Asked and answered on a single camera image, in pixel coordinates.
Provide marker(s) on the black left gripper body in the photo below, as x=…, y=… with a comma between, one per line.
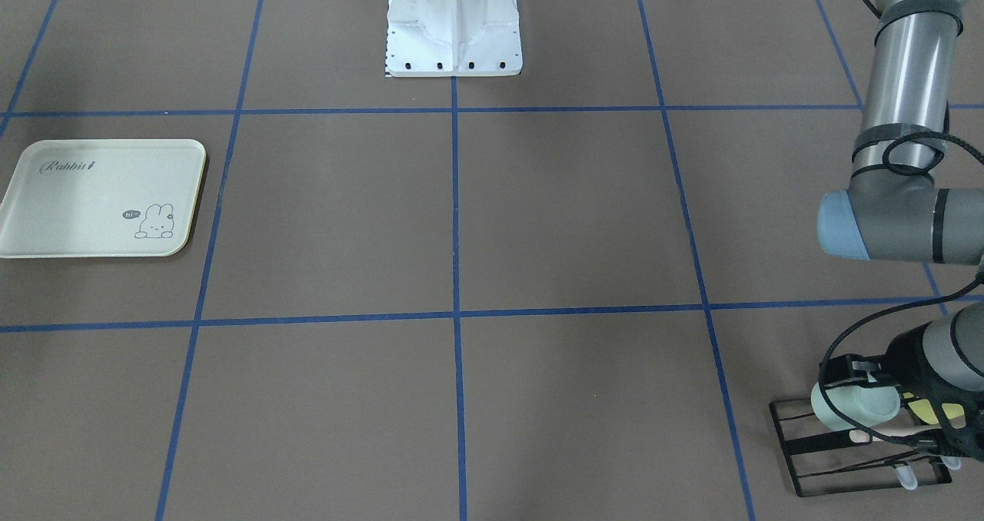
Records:
x=908, y=365

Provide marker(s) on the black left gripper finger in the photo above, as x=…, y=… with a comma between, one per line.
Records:
x=851, y=369

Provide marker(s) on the green cup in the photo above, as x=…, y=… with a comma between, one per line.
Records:
x=867, y=406

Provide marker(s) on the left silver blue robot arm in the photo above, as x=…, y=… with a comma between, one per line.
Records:
x=893, y=210

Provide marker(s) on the yellow cup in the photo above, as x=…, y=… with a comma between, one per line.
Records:
x=922, y=409

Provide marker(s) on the cream rabbit tray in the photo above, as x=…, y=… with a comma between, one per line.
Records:
x=102, y=198

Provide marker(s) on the wooden rack handle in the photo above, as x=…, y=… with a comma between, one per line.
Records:
x=863, y=437

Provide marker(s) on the black wire cup rack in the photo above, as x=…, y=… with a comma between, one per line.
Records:
x=819, y=461

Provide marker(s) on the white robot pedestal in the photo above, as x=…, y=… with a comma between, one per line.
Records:
x=453, y=38

